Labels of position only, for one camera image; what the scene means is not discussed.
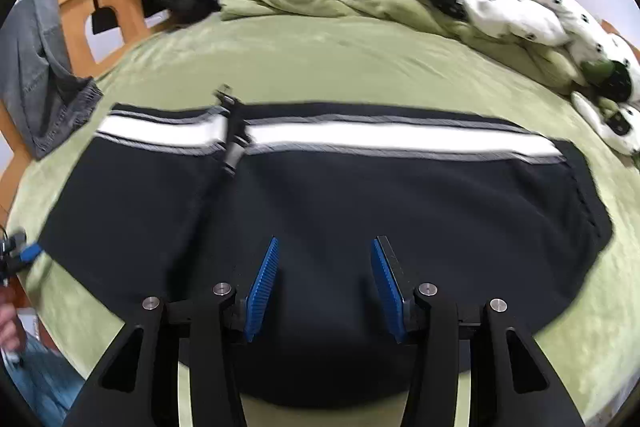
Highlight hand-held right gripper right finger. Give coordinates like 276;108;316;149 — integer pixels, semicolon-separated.
370;234;586;427

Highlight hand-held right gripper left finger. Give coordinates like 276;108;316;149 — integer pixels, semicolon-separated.
62;236;280;427

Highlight black pants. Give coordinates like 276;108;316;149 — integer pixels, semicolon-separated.
37;99;615;410

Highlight person's left hand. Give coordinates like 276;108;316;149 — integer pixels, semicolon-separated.
0;302;21;350

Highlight person's blue jeans leg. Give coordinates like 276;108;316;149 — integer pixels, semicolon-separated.
0;337;83;427

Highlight grey jeans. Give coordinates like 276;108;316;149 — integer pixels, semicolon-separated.
0;0;104;159

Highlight green fleece bed cover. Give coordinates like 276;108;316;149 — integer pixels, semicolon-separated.
5;14;640;427

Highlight white floral quilt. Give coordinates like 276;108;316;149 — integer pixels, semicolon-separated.
260;0;640;155

